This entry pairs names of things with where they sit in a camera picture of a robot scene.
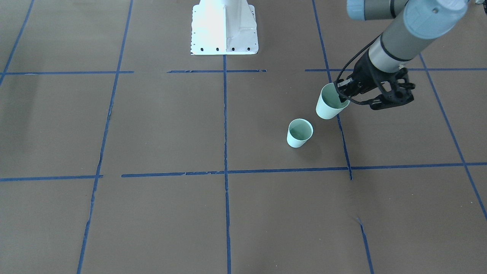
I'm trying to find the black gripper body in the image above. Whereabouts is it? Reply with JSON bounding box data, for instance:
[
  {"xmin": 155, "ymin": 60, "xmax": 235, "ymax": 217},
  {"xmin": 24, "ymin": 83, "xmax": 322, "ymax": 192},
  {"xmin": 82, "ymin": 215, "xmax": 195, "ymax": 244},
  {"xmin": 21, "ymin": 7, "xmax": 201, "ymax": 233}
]
[{"xmin": 352, "ymin": 50, "xmax": 392, "ymax": 94}]

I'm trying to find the mint green cup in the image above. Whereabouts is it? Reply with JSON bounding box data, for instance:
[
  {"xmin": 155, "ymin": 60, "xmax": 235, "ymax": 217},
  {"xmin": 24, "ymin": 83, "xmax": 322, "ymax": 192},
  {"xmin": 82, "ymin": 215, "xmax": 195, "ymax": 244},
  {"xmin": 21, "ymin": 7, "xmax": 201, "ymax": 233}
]
[
  {"xmin": 315, "ymin": 83, "xmax": 350, "ymax": 119},
  {"xmin": 286, "ymin": 118, "xmax": 314, "ymax": 148}
]

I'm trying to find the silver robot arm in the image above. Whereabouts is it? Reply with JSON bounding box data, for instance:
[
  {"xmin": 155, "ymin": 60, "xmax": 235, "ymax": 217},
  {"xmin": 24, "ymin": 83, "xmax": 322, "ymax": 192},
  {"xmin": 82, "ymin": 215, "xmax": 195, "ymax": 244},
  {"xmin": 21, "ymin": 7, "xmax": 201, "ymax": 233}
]
[{"xmin": 334, "ymin": 0, "xmax": 468, "ymax": 110}]

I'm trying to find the brown paper table cover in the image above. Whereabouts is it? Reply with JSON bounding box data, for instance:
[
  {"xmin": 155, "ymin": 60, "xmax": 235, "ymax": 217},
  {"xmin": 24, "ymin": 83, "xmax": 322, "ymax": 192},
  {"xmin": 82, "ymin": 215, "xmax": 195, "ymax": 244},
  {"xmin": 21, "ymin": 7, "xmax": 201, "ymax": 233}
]
[{"xmin": 1, "ymin": 0, "xmax": 486, "ymax": 274}]

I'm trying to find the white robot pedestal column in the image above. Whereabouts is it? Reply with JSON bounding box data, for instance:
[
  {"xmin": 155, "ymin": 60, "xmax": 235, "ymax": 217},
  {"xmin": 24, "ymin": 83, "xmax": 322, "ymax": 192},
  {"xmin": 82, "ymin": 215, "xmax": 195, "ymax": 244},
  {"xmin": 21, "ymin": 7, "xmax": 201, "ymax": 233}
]
[{"xmin": 190, "ymin": 0, "xmax": 259, "ymax": 56}]

